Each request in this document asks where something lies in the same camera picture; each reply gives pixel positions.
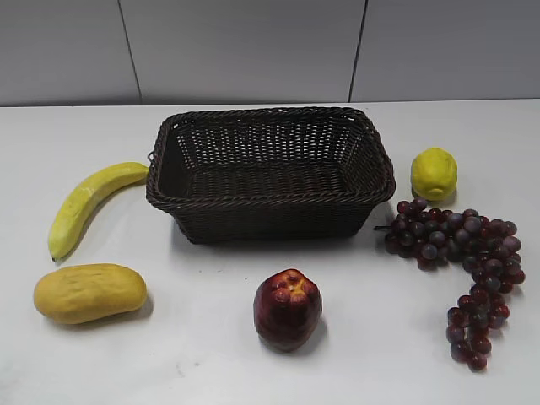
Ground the dark woven rectangular basket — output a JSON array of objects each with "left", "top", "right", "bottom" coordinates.
[{"left": 146, "top": 107, "right": 396, "bottom": 244}]

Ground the purple grape bunch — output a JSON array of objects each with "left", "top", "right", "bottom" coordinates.
[{"left": 375, "top": 197, "right": 526, "bottom": 372}]

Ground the dark red apple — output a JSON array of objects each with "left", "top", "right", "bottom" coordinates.
[{"left": 253, "top": 268, "right": 322, "bottom": 352}]

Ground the yellow lemon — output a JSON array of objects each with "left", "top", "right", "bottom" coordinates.
[{"left": 411, "top": 148, "right": 457, "bottom": 202}]

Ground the yellow banana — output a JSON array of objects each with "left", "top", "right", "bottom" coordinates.
[{"left": 47, "top": 162, "right": 149, "bottom": 262}]

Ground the orange-yellow mango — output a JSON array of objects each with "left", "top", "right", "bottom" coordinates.
[{"left": 33, "top": 263, "right": 148, "bottom": 325}]

